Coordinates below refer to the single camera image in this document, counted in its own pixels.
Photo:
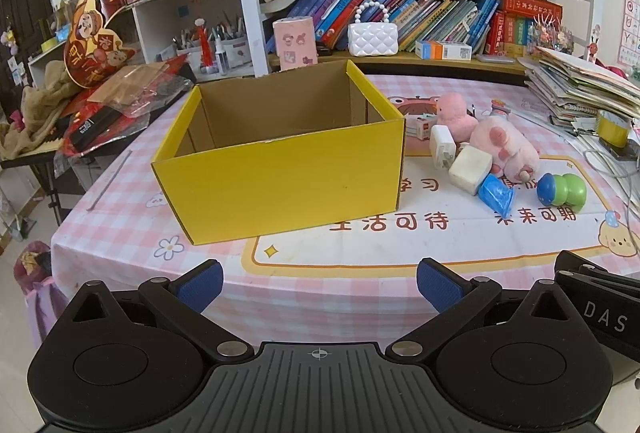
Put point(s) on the yellow cardboard box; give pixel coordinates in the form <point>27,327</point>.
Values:
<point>311,146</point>

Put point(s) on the brown cloth pile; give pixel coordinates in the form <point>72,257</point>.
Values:
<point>40,109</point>

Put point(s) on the yellow tape roll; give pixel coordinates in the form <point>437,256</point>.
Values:
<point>612,128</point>

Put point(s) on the small white staple box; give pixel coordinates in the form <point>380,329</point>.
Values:
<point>420,126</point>

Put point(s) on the white sponge block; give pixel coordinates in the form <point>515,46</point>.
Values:
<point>470,169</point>

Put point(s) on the white charger adapter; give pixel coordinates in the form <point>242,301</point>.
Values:
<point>443,147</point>

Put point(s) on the clear plastic bag pile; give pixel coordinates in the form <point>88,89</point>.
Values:
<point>125,104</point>

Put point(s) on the pink checkered tablecloth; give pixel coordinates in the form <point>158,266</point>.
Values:
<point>351,281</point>

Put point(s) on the red dictionary book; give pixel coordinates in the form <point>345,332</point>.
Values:
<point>532,8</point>

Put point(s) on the blue bag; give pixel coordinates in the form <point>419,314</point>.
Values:
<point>496,195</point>

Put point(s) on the orange white medicine box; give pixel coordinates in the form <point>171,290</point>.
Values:
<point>436,50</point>

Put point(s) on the green blue toy bottle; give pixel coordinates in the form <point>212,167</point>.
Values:
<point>568,190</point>

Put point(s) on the red gold fortune decoration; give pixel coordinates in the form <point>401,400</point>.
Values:
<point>94,51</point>

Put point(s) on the pink duck plush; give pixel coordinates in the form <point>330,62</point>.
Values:
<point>452,113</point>

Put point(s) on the white quilted pearl handbag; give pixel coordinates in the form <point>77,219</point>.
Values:
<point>369,39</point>

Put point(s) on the colourful hair clip holder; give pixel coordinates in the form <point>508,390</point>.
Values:
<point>546,32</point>

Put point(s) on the grey ruler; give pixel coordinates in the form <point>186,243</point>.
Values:
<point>110,181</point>

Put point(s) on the pink sticker cylinder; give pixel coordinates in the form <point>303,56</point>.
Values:
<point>295,42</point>

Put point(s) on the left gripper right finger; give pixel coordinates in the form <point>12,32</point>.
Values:
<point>461,306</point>

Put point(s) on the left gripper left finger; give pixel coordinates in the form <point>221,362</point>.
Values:
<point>178,306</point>

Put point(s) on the pink pig plush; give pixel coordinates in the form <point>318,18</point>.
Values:
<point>514,157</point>

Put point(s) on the purple backpack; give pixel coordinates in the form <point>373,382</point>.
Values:
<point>44,301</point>

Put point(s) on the stack of paper booklets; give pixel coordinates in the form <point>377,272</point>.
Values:
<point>573,88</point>

